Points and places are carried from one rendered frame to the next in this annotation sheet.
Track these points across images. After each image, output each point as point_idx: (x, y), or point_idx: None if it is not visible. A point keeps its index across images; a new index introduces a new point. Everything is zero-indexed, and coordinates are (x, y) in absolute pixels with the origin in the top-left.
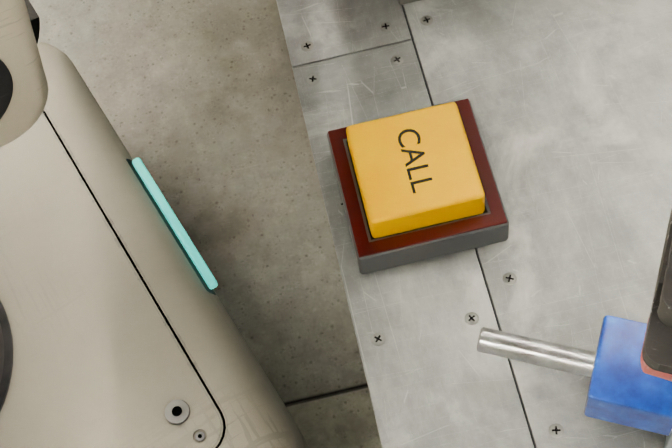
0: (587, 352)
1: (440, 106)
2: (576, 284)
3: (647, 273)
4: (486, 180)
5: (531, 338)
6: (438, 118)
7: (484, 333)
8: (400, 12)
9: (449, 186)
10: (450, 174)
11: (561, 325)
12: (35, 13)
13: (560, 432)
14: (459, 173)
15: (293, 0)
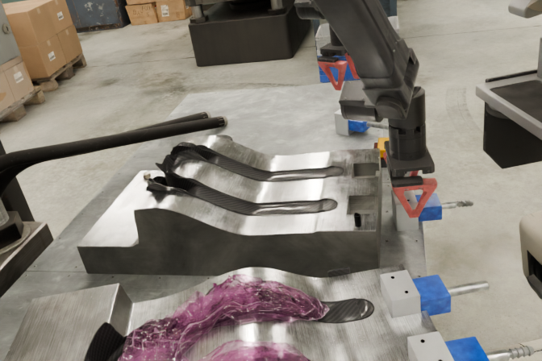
0: (368, 122)
1: (381, 149)
2: (363, 144)
3: (347, 144)
4: (376, 147)
5: (378, 125)
6: (383, 147)
7: (387, 125)
8: (382, 188)
9: (385, 139)
10: (384, 140)
11: (369, 140)
12: (528, 278)
13: (377, 130)
14: (382, 140)
15: (414, 194)
